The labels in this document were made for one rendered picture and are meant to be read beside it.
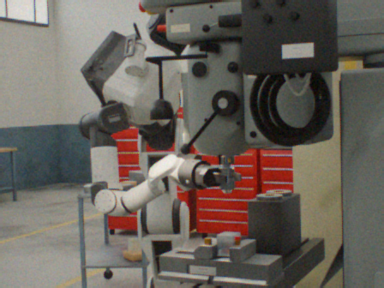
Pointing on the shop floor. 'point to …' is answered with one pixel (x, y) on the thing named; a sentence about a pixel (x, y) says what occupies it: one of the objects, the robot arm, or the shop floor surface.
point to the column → (363, 173)
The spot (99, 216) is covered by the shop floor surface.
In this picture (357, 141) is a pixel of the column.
